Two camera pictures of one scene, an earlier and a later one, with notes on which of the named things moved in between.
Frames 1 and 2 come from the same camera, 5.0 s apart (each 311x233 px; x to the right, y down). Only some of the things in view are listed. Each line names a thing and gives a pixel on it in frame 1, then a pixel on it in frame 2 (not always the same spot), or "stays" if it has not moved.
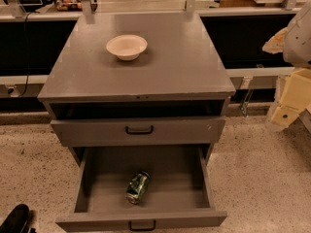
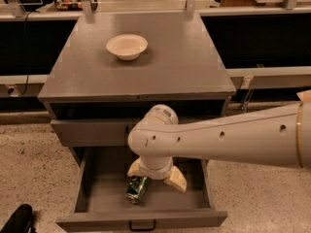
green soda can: [138, 187] stays
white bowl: [126, 47] stays
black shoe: [17, 221] stays
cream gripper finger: [285, 115] to [177, 179]
